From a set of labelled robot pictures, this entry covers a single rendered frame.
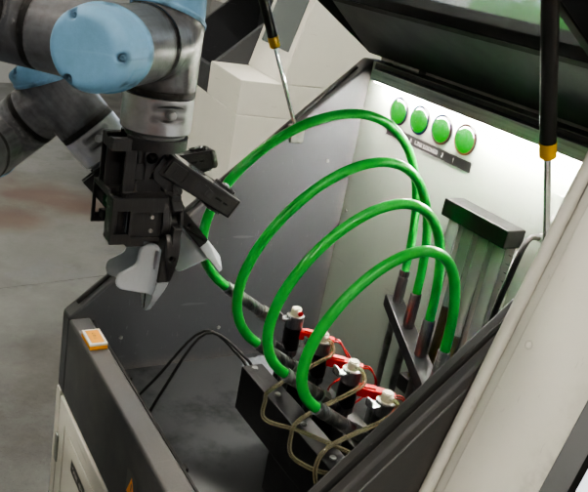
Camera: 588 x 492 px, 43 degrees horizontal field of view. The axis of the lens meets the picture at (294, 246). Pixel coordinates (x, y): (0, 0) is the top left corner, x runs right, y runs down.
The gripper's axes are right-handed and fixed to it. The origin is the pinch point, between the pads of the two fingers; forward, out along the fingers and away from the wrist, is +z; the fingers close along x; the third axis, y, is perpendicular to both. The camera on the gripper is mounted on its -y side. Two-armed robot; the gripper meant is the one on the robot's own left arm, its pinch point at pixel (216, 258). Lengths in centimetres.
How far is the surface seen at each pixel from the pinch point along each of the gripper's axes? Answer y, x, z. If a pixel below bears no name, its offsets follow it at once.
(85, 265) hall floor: 40, -280, 44
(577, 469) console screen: -12, 45, 27
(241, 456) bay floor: 17.0, -11.4, 32.6
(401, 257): -15.8, 23.1, 7.4
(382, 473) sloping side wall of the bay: 2.2, 29.0, 23.6
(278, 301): -1.9, 15.8, 4.5
